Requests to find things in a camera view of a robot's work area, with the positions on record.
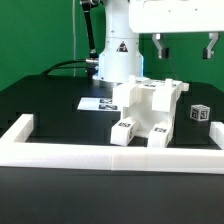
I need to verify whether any white chair back part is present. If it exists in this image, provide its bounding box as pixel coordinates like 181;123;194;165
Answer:
112;76;189;112

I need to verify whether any white U-shaped border frame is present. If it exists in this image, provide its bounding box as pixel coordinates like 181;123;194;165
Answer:
0;114;224;174

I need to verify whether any white flat tagged plank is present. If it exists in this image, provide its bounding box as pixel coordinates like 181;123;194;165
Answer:
77;97;120;111

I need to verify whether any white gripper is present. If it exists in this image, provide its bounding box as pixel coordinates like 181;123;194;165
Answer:
129;0;224;60

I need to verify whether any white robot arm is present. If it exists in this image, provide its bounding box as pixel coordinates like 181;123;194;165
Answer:
93;0;224;84

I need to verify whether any white tagged cube right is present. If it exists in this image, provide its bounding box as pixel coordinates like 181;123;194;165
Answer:
190;104;210;121

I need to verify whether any white chair seat part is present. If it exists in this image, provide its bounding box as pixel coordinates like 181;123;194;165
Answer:
120;102;176;139

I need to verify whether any white tagged block front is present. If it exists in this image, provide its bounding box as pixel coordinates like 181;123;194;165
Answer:
110;117;139;146

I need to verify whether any black cable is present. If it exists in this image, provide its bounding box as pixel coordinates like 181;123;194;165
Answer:
40;59;98;76

